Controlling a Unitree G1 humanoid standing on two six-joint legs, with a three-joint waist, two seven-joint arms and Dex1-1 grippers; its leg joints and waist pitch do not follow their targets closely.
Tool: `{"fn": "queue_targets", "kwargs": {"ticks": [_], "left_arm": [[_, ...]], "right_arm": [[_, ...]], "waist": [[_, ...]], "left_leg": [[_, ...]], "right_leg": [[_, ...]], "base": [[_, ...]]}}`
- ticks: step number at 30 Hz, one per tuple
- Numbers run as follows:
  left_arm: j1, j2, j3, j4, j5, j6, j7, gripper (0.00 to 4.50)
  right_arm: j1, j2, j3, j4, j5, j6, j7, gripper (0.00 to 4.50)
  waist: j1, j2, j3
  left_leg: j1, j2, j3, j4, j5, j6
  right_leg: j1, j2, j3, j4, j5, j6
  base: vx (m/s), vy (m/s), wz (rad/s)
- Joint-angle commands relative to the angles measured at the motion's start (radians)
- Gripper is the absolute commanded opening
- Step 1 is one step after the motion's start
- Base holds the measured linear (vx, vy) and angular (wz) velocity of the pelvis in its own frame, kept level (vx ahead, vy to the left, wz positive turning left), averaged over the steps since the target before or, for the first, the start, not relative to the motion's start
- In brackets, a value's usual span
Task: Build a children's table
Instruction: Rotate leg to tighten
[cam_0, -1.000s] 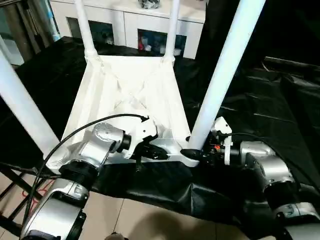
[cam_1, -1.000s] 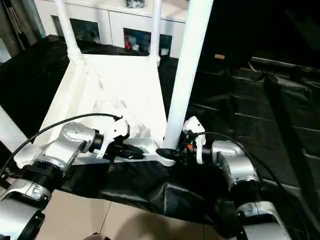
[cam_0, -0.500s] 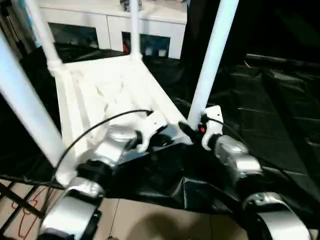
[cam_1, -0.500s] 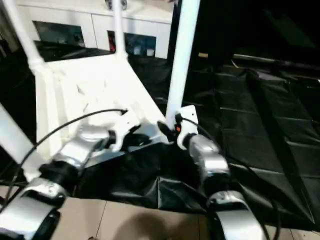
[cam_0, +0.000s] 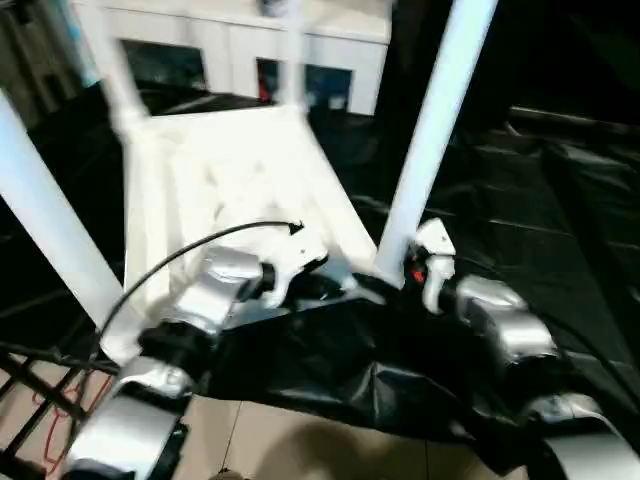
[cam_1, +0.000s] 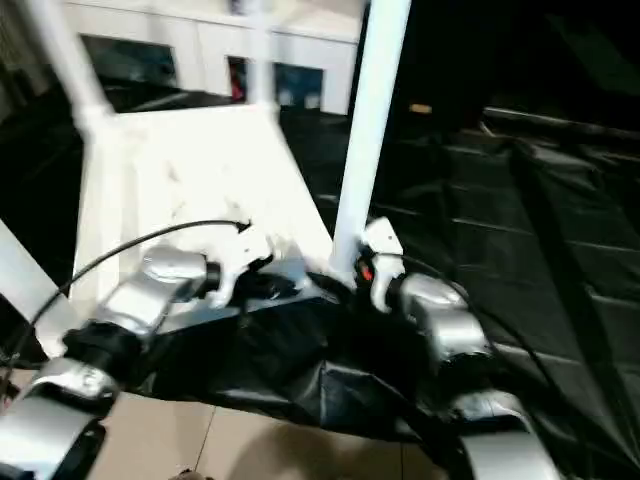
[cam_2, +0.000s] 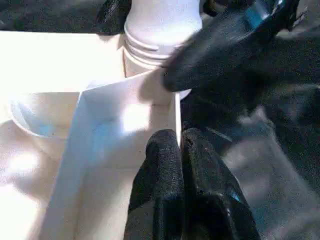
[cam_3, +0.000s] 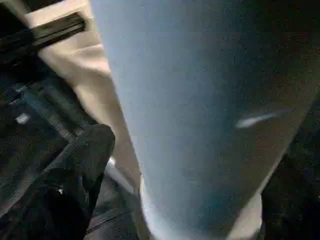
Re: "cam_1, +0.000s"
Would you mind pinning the white plastic table top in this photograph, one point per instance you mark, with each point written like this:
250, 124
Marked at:
200, 165

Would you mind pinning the white plastic table leg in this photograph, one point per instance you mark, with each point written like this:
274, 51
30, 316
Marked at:
25, 280
370, 125
260, 55
70, 55

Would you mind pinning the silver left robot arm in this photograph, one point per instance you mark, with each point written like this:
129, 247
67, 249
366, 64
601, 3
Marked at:
150, 287

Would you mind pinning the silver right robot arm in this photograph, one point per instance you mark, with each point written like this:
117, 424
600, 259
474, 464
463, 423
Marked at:
445, 315

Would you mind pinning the black plastic mat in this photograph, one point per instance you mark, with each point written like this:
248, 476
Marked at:
500, 225

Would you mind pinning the small yellow label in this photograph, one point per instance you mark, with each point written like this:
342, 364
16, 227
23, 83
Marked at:
420, 107

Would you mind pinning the white jar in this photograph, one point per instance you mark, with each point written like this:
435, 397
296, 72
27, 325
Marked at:
312, 102

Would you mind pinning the grey rounded robot part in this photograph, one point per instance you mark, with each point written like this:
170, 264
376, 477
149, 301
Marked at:
187, 475

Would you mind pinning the red container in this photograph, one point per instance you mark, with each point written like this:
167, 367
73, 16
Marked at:
235, 82

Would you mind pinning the dark metal bar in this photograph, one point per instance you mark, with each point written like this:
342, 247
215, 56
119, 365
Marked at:
565, 122

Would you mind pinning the white sideboard cabinet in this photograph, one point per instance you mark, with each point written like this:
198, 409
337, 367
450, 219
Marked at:
200, 30

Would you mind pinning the black backdrop cloth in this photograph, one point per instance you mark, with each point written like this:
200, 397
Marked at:
525, 50

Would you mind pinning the grey tripod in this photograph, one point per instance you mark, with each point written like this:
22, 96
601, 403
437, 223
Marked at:
20, 50

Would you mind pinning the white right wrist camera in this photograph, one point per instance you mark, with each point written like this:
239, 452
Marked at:
382, 240

